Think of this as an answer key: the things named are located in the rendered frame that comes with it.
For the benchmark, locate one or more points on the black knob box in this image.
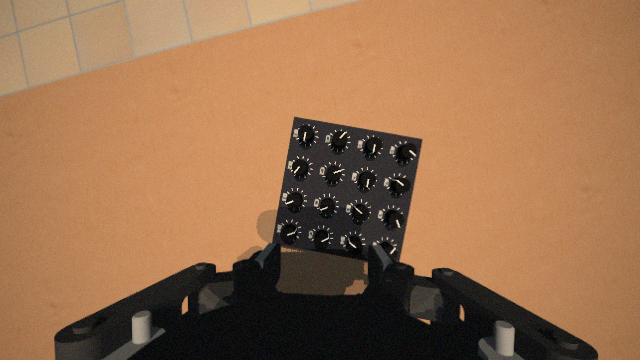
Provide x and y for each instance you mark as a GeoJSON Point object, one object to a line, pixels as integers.
{"type": "Point", "coordinates": [343, 190]}

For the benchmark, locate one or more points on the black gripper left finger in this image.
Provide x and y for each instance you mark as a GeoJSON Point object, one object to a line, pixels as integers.
{"type": "Point", "coordinates": [119, 330]}

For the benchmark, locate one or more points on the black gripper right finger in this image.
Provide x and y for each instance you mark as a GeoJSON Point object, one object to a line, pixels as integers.
{"type": "Point", "coordinates": [493, 326]}

